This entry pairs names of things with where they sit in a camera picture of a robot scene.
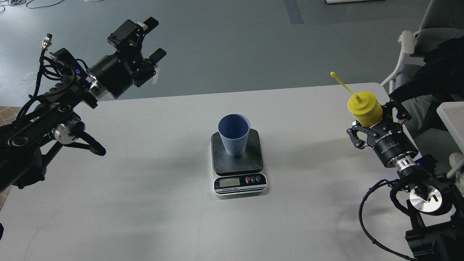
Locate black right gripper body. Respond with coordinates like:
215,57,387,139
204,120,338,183
364,122,419,167

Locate beige checkered cushion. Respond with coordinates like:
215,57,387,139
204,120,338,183
0,106,20,210

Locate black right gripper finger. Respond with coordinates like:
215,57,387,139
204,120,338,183
381,99,411,125
346,121,370,150

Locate blue ribbed cup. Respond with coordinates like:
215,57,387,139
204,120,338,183
218,114,251,157

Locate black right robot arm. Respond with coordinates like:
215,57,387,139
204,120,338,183
347,99,464,261

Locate yellow squeeze seasoning bottle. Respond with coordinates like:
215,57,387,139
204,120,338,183
330,71,383,128

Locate black cables on floor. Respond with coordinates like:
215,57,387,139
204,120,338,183
0,0,66,13

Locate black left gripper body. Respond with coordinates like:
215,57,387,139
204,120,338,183
87,53,153,99

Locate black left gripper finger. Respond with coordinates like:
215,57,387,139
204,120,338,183
136,48,167,76
107,17,159,55

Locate white side table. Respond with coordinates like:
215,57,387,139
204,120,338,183
436,102,464,153

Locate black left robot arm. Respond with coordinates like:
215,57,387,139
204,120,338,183
0,17,167,192

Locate black digital kitchen scale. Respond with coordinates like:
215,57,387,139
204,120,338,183
211,129,268,197

